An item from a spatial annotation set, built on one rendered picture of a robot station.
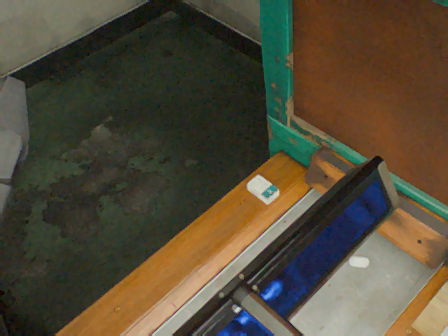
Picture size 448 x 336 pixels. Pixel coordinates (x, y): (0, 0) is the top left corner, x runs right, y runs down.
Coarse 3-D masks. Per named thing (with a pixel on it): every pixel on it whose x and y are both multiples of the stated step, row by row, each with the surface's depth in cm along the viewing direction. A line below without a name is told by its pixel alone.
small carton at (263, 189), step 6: (252, 180) 97; (258, 180) 97; (264, 180) 97; (252, 186) 96; (258, 186) 96; (264, 186) 96; (270, 186) 96; (252, 192) 97; (258, 192) 95; (264, 192) 95; (270, 192) 95; (276, 192) 95; (264, 198) 95; (270, 198) 95
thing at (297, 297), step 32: (352, 192) 54; (384, 192) 57; (320, 224) 51; (352, 224) 55; (256, 256) 54; (288, 256) 49; (320, 256) 52; (288, 288) 50; (320, 288) 53; (192, 320) 48; (224, 320) 46
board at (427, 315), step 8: (440, 296) 80; (432, 304) 80; (440, 304) 80; (424, 312) 79; (432, 312) 79; (440, 312) 79; (416, 320) 78; (424, 320) 78; (432, 320) 78; (440, 320) 78; (416, 328) 78; (424, 328) 77; (432, 328) 77; (440, 328) 77
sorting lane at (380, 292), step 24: (312, 192) 100; (288, 216) 97; (264, 240) 94; (384, 240) 92; (240, 264) 91; (384, 264) 89; (408, 264) 89; (216, 288) 88; (336, 288) 86; (360, 288) 86; (384, 288) 86; (408, 288) 86; (192, 312) 85; (312, 312) 84; (336, 312) 84; (360, 312) 83; (384, 312) 83
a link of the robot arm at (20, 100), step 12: (0, 84) 65; (12, 84) 66; (24, 84) 67; (0, 96) 65; (12, 96) 65; (24, 96) 66; (0, 108) 64; (12, 108) 65; (24, 108) 66; (0, 120) 64; (12, 120) 65; (24, 120) 66; (24, 132) 65; (24, 144) 65; (24, 156) 65
